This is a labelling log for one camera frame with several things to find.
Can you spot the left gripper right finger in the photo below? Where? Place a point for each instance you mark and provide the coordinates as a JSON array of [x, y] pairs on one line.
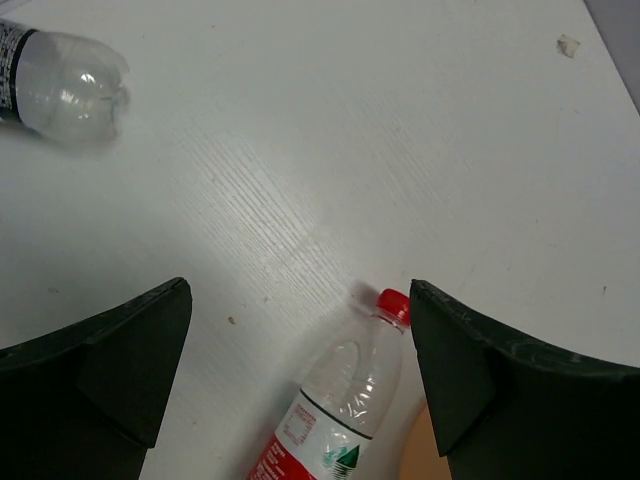
[[506, 405]]

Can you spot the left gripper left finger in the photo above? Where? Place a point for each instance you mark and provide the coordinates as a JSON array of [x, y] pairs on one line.
[[87, 401]]

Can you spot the small white paper scrap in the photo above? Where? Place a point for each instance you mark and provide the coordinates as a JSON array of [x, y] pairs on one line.
[[567, 46]]

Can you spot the blue label water bottle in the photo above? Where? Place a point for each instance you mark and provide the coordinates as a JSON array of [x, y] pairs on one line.
[[64, 87]]

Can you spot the red label water bottle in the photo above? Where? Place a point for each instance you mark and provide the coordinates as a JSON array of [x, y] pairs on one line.
[[343, 400]]

